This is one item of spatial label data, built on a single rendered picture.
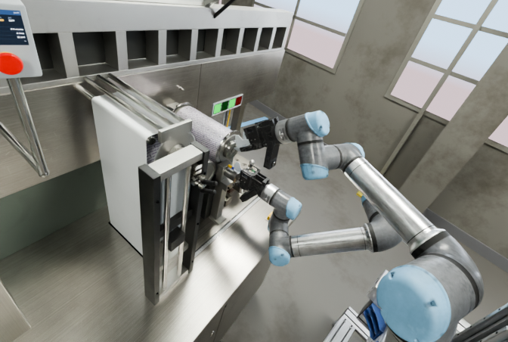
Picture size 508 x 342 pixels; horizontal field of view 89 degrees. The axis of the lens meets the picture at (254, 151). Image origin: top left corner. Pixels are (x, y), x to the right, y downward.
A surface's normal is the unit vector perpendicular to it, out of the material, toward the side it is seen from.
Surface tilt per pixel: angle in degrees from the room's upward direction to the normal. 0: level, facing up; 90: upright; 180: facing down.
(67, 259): 0
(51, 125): 90
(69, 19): 90
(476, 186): 90
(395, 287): 84
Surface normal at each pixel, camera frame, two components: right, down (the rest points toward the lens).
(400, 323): -0.86, -0.08
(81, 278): 0.22, -0.80
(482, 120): -0.70, 0.28
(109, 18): 0.79, 0.48
